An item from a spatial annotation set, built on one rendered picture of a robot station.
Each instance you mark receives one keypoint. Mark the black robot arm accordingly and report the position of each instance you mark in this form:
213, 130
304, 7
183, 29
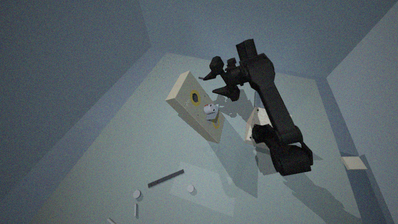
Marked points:
258, 70

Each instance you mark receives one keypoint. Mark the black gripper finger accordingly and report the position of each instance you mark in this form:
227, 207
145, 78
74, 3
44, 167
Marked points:
222, 91
211, 75

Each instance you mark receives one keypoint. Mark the beige service panel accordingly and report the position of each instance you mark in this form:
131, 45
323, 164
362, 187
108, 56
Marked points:
188, 99

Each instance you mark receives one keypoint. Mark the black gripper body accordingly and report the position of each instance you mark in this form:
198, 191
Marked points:
231, 78

